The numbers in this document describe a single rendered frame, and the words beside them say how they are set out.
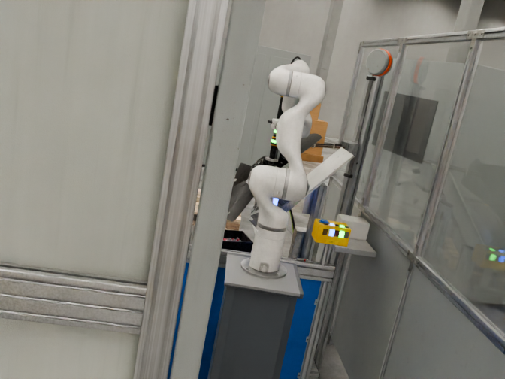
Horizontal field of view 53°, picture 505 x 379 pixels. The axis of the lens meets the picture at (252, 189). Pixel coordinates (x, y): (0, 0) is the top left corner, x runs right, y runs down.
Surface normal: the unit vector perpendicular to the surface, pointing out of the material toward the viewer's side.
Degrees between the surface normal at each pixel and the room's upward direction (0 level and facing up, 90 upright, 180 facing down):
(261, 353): 90
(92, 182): 90
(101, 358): 90
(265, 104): 90
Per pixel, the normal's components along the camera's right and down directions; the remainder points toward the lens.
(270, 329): 0.02, 0.24
